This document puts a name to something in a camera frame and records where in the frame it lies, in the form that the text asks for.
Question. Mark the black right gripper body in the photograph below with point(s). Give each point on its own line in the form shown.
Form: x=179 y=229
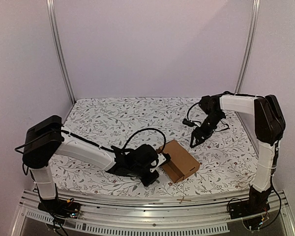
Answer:
x=202 y=131

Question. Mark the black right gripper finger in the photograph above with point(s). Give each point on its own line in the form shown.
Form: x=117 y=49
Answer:
x=201 y=139
x=193 y=141

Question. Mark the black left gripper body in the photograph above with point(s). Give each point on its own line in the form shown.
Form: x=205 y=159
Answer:
x=138 y=171

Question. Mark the brown cardboard box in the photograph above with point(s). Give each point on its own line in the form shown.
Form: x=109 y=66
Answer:
x=182 y=164

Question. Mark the floral patterned table mat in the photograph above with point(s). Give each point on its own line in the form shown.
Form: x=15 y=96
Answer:
x=227 y=160

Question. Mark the right robot arm white sleeve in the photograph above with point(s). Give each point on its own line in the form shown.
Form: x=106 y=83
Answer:
x=269 y=129

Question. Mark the robot arm white sleeve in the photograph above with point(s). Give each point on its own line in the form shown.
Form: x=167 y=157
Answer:
x=269 y=129
x=50 y=137

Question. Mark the left robot arm white sleeve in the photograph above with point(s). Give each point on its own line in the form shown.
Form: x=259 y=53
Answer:
x=50 y=137

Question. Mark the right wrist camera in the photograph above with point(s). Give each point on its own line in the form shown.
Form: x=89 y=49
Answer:
x=191 y=123

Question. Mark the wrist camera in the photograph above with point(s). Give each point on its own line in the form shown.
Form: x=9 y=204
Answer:
x=162 y=159
x=191 y=123

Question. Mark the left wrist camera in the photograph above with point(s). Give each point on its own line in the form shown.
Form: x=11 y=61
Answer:
x=162 y=159

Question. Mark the aluminium front rail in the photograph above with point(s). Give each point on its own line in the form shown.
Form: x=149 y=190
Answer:
x=203 y=215

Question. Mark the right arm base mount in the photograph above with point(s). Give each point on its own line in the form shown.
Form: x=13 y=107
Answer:
x=238 y=208

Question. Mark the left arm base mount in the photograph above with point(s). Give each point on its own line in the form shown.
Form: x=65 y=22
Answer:
x=60 y=208

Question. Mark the right aluminium frame post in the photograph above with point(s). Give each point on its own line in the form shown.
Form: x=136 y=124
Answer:
x=249 y=44

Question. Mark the aluminium frame post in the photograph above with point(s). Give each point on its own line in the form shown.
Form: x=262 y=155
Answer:
x=59 y=51
x=249 y=44

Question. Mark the left aluminium frame post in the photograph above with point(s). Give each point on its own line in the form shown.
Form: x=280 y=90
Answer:
x=59 y=51

